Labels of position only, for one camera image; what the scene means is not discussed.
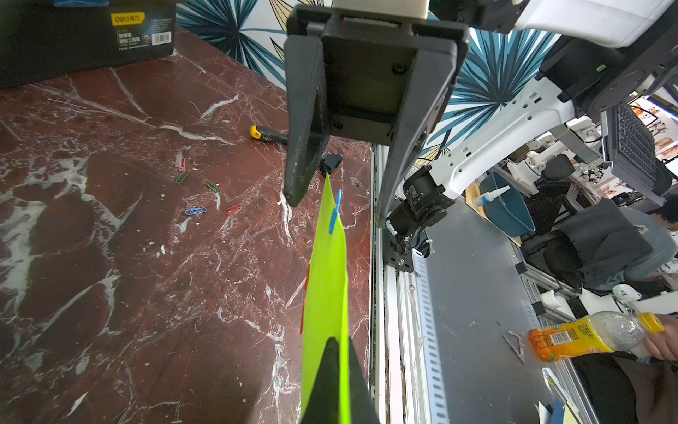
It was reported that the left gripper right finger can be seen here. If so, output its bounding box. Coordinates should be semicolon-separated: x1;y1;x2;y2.
348;338;380;424

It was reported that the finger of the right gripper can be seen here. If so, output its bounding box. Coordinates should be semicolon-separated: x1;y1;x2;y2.
284;35;330;207
374;42;458;227

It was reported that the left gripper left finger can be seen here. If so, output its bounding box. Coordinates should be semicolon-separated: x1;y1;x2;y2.
301;337;339;424

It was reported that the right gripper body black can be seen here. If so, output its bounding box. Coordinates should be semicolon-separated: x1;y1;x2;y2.
287;4;470;146

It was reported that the green paper sheet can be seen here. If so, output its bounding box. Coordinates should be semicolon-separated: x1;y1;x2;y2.
301;178;351;423

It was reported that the blue paperclip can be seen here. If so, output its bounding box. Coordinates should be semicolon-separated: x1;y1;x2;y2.
185;207;208;217
328;189;343;235

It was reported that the green paperclip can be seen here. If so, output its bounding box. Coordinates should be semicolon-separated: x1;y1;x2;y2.
175;171;189;185
204;179;221;194

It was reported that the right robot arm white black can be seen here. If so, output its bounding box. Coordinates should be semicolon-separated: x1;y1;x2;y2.
284;1;677;271

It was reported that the red paperclip lower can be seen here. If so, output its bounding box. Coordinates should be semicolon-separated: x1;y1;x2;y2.
299;304;305;335

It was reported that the loose red paperclip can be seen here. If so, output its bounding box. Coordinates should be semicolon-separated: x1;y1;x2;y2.
224;204;242;216

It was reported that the red paperclip upper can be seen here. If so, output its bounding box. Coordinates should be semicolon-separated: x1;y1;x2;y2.
304;263;311;290

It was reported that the loose green paperclip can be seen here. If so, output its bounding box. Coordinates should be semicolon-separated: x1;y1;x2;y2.
175;171;189;185

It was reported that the teal plastic bin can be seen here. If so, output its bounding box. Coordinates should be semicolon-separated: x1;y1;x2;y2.
480;171;536;238

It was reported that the orange juice bottle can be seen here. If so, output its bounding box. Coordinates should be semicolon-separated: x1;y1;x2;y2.
526;311;665;362

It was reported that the yellow black toolbox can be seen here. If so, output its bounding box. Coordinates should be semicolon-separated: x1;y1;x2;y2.
1;1;178;88

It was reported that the person hand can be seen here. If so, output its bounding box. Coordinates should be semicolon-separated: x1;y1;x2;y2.
644;316;678;362

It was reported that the aluminium front rail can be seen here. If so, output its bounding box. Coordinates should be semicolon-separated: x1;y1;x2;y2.
370;145;451;424

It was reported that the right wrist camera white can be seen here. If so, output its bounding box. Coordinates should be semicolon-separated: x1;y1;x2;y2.
332;0;430;19

